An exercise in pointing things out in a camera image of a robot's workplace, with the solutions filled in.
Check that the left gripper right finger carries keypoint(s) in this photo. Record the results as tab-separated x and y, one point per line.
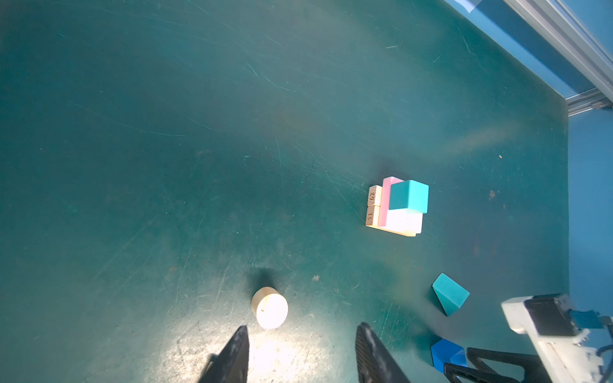
374	362

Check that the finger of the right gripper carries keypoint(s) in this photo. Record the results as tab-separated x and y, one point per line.
458	373
532	366

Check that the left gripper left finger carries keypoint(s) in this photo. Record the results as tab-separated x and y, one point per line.
231	364

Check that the blue cube block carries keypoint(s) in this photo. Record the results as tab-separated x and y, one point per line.
445	351

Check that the pink wood block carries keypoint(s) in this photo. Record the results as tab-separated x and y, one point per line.
385	199

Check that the small teal block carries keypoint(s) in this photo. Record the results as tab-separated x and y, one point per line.
411	195

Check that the teal house-shaped block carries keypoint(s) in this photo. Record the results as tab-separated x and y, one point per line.
450	294

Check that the small wood cylinder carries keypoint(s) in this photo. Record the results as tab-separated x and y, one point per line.
270	308

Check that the right aluminium frame post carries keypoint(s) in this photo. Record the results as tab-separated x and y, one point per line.
554	21

